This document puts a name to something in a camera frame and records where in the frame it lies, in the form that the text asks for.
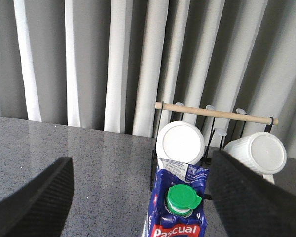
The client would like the blue white milk carton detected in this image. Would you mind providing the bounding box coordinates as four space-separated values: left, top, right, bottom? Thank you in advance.
141 158 209 237

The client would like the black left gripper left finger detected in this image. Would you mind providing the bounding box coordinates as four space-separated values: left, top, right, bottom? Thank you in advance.
0 157 74 237

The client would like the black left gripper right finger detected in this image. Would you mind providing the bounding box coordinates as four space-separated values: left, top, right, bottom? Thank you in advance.
209 151 296 237

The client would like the grey curtain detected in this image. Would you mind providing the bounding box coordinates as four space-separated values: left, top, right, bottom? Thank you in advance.
0 0 296 158

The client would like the black mug rack wooden bar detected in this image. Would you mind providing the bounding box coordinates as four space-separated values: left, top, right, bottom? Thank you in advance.
149 101 279 200

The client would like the white smooth mug on rack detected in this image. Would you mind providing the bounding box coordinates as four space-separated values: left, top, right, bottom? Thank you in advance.
155 121 205 165

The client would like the white ribbed mug on rack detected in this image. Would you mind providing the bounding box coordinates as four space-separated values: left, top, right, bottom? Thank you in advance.
224 132 287 184

